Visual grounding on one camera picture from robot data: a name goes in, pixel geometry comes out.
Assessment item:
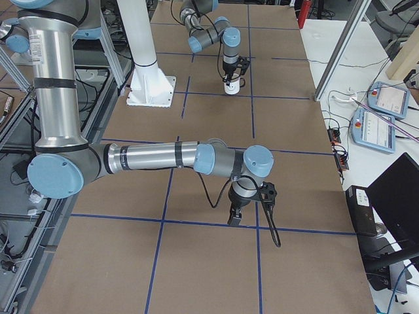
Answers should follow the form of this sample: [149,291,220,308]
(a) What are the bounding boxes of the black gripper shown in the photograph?
[223,61,238,83]
[227,178,260,226]

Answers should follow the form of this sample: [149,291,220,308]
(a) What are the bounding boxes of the white mug with smiley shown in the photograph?
[223,76,246,95]

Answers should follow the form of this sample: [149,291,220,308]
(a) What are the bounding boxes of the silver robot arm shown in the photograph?
[10,1,277,228]
[179,0,249,86]

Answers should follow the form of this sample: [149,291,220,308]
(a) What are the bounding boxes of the brown paper table cover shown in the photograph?
[31,2,375,313]

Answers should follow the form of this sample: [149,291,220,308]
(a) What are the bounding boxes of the red cylinder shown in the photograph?
[297,0,312,29]

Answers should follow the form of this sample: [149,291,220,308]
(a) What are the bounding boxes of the black box on table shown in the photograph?
[345,185,377,237]

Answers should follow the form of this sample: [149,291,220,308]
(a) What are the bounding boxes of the near blue teach pendant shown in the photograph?
[351,108,395,154]

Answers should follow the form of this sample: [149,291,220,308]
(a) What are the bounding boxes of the blue teach pendant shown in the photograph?
[367,81,410,120]
[351,108,395,154]

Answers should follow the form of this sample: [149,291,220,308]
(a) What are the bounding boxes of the far blue teach pendant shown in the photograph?
[367,81,410,120]

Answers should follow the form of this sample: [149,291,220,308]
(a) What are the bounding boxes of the black laptop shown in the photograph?
[367,152,418,247]

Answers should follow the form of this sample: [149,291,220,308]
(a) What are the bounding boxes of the black looped camera cable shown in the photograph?
[258,186,282,248]

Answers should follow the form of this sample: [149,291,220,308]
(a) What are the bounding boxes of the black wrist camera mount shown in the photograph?
[260,182,278,208]

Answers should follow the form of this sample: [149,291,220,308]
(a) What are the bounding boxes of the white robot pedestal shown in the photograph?
[117,0,176,108]

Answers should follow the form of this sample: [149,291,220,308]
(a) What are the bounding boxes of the aluminium frame post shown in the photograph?
[314,0,371,101]

